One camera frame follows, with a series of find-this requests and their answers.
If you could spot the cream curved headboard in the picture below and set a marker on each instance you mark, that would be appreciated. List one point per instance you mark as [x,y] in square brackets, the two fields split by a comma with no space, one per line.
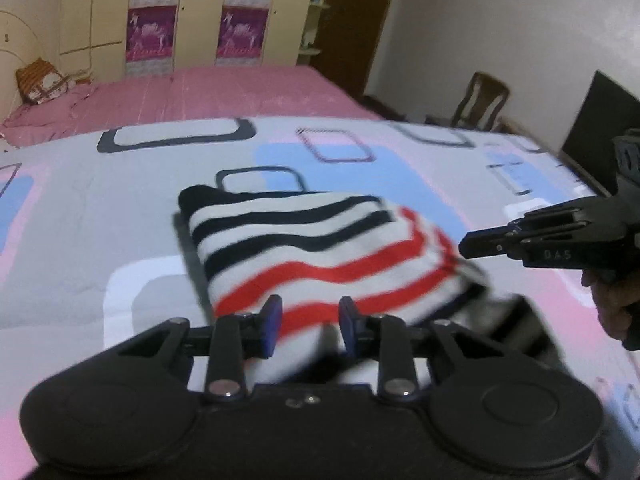
[20,40]

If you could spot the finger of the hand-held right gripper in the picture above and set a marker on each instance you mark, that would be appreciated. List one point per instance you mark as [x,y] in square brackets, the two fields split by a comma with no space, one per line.
[487,245]
[555,217]

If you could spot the white black red striped sweater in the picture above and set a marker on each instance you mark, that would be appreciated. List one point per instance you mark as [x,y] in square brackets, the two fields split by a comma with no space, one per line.
[310,250]

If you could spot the black flat screen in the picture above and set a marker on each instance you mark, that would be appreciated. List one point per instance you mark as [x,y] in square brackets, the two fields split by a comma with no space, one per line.
[600,125]

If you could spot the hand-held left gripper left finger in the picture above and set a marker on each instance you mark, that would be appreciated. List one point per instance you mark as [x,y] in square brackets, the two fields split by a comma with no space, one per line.
[272,322]

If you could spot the pink bed sheet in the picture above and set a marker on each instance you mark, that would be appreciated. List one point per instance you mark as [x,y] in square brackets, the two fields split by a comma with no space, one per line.
[200,92]

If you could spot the brown wooden door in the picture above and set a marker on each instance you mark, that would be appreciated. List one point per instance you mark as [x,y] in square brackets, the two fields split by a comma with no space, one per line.
[357,25]

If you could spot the brown wooden chair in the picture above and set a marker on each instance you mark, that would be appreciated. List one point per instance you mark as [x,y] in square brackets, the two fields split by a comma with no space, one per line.
[482,102]

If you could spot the cream corner shelf unit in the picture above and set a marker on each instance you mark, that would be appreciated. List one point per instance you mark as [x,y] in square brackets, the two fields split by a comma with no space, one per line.
[317,15]

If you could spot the person's right hand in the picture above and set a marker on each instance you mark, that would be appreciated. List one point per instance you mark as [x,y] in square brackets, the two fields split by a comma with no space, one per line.
[612,305]

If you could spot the orange and white patterned pillow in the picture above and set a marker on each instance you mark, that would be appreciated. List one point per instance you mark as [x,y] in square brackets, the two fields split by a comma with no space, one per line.
[42,82]

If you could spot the printed grey pink blue blanket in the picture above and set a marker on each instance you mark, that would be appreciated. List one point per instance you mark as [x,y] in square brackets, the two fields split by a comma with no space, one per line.
[100,200]

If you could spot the cream wardrobe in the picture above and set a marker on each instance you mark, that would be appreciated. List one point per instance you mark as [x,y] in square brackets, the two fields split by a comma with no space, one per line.
[95,10]

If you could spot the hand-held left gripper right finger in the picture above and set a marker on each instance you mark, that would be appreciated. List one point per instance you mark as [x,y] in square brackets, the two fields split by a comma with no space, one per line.
[348,325]

